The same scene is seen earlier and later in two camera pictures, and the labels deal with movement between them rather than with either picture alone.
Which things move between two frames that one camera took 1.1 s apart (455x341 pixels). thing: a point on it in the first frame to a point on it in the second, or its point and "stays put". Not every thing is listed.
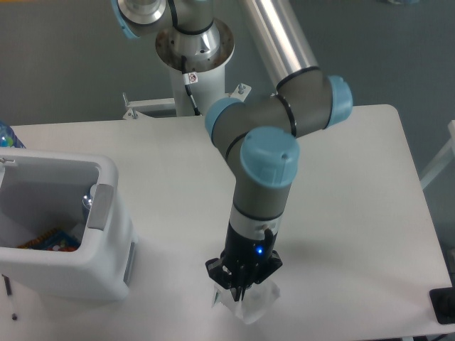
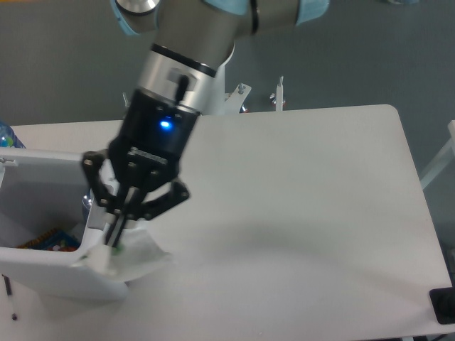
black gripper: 244,261 to 153,135
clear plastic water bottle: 87,200 stays put
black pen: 9,292 stays put
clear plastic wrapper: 256,301 to 138,252
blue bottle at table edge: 8,138 stays put
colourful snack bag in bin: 55,240 stays put
